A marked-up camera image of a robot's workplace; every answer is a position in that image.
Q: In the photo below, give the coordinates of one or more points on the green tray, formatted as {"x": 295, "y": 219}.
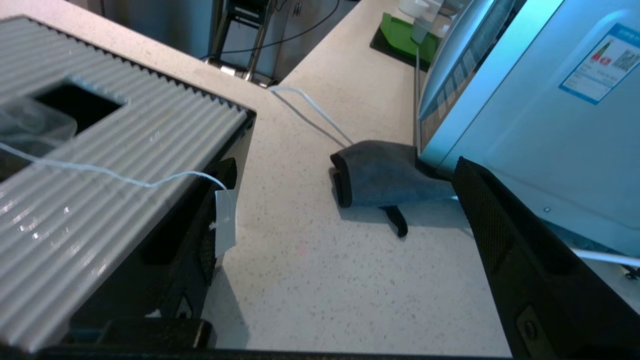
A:
{"x": 400, "y": 35}

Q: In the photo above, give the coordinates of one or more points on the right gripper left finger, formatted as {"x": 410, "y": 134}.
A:
{"x": 207, "y": 260}

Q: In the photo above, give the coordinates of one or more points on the silver microwave oven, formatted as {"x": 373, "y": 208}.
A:
{"x": 540, "y": 125}

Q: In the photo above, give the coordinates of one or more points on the small grey bowl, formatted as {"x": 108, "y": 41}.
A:
{"x": 420, "y": 32}

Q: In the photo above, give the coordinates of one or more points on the black tissue box white lid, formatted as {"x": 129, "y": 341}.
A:
{"x": 100, "y": 200}

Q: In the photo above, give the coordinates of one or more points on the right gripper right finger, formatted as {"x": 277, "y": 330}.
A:
{"x": 540, "y": 270}

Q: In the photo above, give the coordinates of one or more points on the black flat pad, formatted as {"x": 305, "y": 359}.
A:
{"x": 385, "y": 175}

